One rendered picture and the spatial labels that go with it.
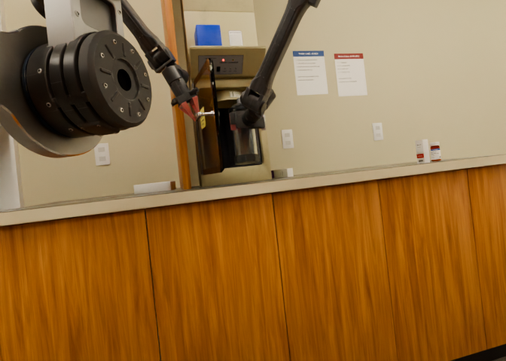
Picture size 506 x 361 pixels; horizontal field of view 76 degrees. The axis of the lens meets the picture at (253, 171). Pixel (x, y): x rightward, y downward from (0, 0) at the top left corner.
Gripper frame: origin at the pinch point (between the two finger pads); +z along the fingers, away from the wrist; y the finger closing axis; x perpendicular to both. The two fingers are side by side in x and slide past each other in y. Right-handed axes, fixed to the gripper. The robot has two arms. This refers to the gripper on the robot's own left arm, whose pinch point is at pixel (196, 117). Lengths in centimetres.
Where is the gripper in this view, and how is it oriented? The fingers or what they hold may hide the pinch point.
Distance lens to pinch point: 121.6
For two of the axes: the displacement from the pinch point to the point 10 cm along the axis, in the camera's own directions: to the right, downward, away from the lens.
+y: -8.0, 5.0, -3.2
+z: 4.9, 8.6, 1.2
